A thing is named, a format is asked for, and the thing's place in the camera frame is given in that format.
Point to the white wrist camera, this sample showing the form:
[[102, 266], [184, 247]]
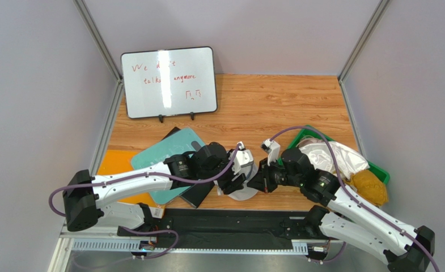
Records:
[[272, 148], [242, 164]]

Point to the white mesh laundry bag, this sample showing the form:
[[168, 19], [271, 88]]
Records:
[[246, 193]]

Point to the white slotted cable duct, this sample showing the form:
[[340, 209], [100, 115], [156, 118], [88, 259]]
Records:
[[294, 247]]

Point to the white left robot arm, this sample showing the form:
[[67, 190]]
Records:
[[91, 200]]

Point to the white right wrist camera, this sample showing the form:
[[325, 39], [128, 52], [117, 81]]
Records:
[[272, 148]]

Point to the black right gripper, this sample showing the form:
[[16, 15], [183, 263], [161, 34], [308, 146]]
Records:
[[265, 178]]

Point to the white garment in tray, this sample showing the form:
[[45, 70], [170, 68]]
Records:
[[344, 159]]

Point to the teal shirt folding board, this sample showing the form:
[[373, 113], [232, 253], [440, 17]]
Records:
[[151, 159]]

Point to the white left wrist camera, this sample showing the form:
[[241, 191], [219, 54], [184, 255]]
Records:
[[242, 164]]

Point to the green plastic tray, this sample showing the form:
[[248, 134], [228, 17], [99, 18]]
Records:
[[309, 132]]

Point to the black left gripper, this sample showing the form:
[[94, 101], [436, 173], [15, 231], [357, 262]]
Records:
[[227, 186]]

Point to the white dry-erase board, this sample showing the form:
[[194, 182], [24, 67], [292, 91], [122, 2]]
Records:
[[171, 82]]

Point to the mustard yellow garment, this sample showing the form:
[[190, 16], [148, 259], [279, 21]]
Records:
[[368, 186]]

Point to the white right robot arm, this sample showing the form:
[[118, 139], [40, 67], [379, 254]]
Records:
[[342, 214]]

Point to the black board under teal board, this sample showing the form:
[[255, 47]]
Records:
[[183, 140]]

